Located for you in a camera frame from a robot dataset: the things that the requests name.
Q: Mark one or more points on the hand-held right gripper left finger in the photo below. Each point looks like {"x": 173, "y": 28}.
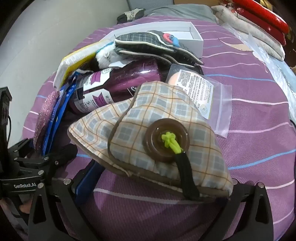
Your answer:
{"x": 86, "y": 183}

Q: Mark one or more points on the grey bedsheet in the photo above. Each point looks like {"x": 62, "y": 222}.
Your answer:
{"x": 185, "y": 11}

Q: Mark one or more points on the pink glitter cloth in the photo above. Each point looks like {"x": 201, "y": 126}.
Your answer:
{"x": 45, "y": 115}

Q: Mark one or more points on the dark crumpled clothing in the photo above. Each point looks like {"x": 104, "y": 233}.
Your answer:
{"x": 129, "y": 15}

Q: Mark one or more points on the grey door panel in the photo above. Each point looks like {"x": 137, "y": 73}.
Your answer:
{"x": 150, "y": 3}

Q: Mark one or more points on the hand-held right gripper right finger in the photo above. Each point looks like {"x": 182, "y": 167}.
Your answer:
{"x": 235, "y": 204}

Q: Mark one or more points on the clear zip bag with puff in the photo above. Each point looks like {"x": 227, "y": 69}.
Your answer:
{"x": 196, "y": 90}

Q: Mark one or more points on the purple refill pack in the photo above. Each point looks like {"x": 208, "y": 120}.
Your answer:
{"x": 129, "y": 76}

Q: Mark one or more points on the white cardboard box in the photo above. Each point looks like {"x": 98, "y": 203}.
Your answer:
{"x": 195, "y": 45}

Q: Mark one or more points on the purple striped blanket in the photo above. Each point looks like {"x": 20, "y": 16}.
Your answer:
{"x": 254, "y": 115}

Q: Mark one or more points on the black stand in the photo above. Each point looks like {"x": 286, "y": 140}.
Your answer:
{"x": 4, "y": 111}

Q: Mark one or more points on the white folded quilt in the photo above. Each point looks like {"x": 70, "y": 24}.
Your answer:
{"x": 242, "y": 25}

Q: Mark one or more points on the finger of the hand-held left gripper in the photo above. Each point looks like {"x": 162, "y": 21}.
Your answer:
{"x": 20, "y": 149}
{"x": 64, "y": 153}

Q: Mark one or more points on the yellow packet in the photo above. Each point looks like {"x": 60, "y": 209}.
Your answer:
{"x": 74, "y": 60}

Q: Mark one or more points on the white and black plush toy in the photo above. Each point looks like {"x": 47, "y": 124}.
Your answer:
{"x": 104, "y": 55}

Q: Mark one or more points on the blue cartoon packet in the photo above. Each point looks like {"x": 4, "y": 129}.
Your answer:
{"x": 54, "y": 129}
{"x": 68, "y": 92}

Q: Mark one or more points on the red cushions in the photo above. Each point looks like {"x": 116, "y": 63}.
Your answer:
{"x": 266, "y": 11}

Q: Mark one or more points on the grey plaid cloth pouch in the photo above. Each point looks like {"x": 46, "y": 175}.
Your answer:
{"x": 138, "y": 44}

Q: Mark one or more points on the clear plastic sheet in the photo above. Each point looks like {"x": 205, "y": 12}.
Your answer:
{"x": 277, "y": 69}

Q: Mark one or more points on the beige plaid cloth pouch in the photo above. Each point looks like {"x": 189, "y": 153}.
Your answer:
{"x": 143, "y": 115}

